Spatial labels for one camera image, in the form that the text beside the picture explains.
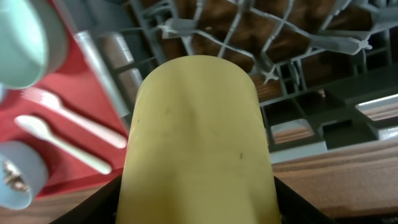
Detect food leftovers in bowl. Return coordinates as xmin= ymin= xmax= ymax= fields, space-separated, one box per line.
xmin=2 ymin=161 xmax=30 ymax=192

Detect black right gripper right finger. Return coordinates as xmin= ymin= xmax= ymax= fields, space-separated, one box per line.
xmin=274 ymin=177 xmax=336 ymax=224

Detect white plastic fork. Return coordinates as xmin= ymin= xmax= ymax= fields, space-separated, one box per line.
xmin=21 ymin=87 xmax=127 ymax=149

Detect yellow plastic cup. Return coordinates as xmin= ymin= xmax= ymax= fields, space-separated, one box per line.
xmin=116 ymin=55 xmax=281 ymax=224

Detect white plastic spoon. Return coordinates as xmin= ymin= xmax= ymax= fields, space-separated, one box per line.
xmin=14 ymin=115 xmax=113 ymax=175

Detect grey dishwasher rack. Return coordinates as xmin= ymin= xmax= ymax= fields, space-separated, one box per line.
xmin=65 ymin=1 xmax=397 ymax=162

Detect mint green bowl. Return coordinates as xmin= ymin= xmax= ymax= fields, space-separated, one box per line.
xmin=1 ymin=0 xmax=69 ymax=90

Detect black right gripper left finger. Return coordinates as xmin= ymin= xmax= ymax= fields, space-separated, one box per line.
xmin=50 ymin=175 xmax=122 ymax=224

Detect light blue food bowl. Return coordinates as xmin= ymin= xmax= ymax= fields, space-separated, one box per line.
xmin=1 ymin=141 xmax=49 ymax=210

